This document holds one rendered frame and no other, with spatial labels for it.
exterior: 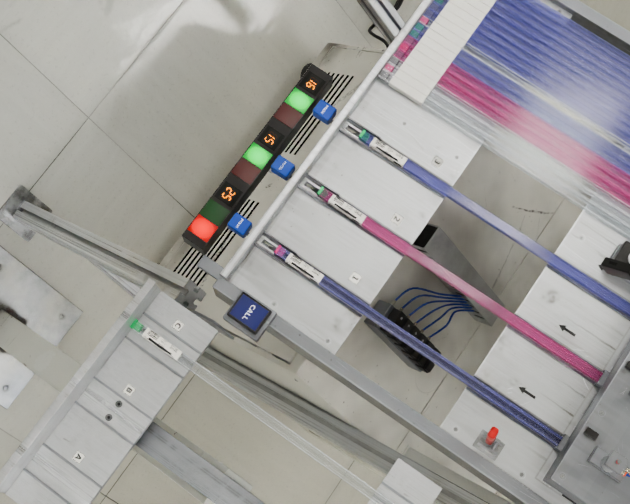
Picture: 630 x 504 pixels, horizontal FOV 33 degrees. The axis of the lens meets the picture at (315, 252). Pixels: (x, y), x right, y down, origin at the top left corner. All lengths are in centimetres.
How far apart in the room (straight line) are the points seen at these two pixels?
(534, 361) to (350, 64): 97
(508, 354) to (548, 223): 66
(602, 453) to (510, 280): 70
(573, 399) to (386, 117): 50
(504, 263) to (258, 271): 69
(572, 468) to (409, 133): 55
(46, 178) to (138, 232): 25
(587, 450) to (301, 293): 45
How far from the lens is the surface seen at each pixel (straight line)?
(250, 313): 151
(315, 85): 167
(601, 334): 161
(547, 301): 160
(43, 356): 200
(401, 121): 165
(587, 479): 151
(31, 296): 223
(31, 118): 217
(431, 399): 207
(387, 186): 161
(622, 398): 154
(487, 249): 207
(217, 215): 160
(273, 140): 164
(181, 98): 231
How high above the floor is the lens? 198
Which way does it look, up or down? 50 degrees down
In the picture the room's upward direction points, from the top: 111 degrees clockwise
